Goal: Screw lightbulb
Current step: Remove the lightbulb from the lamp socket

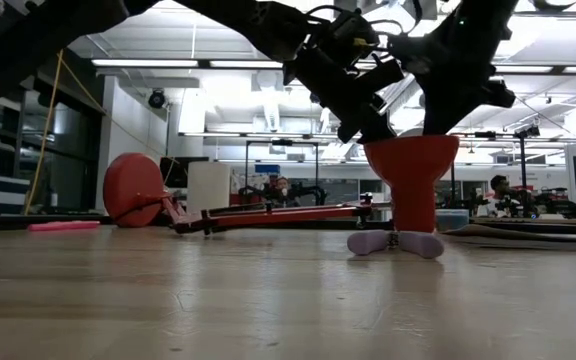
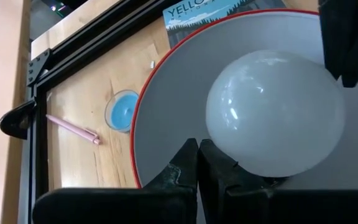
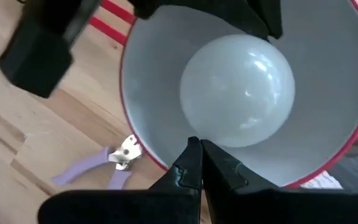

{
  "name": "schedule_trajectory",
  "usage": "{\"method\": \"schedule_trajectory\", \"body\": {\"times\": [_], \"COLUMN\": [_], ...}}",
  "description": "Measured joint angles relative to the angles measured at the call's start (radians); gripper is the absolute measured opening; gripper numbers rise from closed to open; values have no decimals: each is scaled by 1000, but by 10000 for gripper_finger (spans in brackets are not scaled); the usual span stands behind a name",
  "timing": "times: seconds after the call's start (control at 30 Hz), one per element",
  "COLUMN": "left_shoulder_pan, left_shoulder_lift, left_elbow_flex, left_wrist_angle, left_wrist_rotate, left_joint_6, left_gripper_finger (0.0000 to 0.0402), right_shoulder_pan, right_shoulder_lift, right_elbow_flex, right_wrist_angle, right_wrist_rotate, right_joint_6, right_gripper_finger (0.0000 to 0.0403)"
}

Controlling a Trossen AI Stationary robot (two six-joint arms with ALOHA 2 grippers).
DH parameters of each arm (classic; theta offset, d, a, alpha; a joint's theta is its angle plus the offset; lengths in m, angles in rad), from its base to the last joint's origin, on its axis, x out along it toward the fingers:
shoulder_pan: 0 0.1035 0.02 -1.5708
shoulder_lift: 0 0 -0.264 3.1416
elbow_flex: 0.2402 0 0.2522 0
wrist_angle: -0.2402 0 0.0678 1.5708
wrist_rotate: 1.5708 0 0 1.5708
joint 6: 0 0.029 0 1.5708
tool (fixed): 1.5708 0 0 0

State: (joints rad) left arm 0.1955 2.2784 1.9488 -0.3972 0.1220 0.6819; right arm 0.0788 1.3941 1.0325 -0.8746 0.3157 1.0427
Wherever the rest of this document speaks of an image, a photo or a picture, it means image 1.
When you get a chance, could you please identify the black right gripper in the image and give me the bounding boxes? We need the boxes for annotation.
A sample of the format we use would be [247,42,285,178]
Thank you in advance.
[391,19,517,137]

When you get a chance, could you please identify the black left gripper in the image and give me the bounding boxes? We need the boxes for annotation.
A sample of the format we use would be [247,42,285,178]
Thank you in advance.
[282,47,405,145]

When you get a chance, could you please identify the red desk lamp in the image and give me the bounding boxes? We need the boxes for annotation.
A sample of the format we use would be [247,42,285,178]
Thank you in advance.
[102,134,461,237]

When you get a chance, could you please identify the person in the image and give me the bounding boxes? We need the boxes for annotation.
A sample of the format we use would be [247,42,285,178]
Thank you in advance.
[269,175,294,207]
[481,174,515,217]

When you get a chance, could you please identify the small blue round container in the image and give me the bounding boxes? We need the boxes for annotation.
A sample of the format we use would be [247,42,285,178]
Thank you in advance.
[435,208,471,232]

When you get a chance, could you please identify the white paper roll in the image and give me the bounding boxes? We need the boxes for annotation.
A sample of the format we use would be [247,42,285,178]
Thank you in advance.
[186,161,232,216]

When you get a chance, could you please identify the black computer monitor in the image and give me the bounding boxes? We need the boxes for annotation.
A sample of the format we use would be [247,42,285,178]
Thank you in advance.
[159,156,210,190]

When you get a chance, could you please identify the black ceiling spotlight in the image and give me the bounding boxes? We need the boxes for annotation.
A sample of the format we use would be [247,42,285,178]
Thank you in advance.
[147,88,168,110]

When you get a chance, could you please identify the pink marker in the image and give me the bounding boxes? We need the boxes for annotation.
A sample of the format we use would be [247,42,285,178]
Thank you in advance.
[27,220,102,233]

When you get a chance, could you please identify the black background rig frame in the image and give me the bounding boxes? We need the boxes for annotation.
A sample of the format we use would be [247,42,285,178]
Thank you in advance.
[244,139,320,221]

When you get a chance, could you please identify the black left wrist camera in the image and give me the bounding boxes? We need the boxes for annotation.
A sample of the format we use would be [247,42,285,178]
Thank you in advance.
[325,8,382,59]

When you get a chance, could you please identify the pliers with lilac handles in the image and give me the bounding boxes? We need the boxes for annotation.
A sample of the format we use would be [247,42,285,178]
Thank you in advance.
[346,228,446,260]

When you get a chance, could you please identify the yellow cable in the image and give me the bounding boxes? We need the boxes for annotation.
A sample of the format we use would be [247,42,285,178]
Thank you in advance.
[22,48,112,216]

